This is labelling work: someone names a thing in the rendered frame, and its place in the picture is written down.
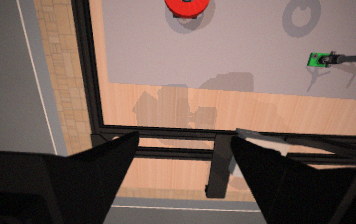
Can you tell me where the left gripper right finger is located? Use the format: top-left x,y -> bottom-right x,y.
230,136 -> 356,224

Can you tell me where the red ring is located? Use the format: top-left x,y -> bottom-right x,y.
164,0 -> 209,19

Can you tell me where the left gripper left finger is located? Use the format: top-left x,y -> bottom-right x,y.
0,131 -> 140,224

